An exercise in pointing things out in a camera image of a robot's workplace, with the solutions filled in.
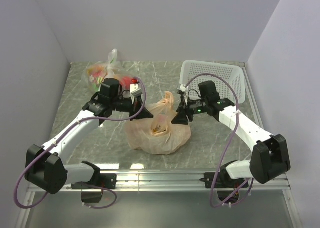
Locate white perforated plastic basket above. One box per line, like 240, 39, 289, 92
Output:
179, 60, 246, 104

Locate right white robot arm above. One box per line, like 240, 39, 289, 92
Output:
172, 81, 291, 188

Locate aluminium front rail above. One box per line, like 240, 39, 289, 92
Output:
27, 169, 292, 193

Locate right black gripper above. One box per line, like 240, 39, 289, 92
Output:
171, 96, 208, 126

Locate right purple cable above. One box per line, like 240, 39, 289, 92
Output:
183, 73, 252, 209

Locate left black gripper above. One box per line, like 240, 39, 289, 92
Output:
110, 95, 154, 122

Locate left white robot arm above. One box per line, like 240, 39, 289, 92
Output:
23, 78, 153, 195

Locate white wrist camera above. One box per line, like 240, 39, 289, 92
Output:
177, 84, 189, 103
129, 78, 143, 100

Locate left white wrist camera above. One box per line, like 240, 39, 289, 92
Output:
129, 78, 143, 100

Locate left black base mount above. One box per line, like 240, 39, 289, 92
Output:
71, 173, 117, 204

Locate clear tied bag of fruits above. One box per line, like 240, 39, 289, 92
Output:
81, 49, 133, 94

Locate beige plastic bag orange prints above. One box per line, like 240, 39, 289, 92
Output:
124, 91, 192, 155

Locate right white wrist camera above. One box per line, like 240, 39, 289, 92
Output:
177, 84, 189, 103

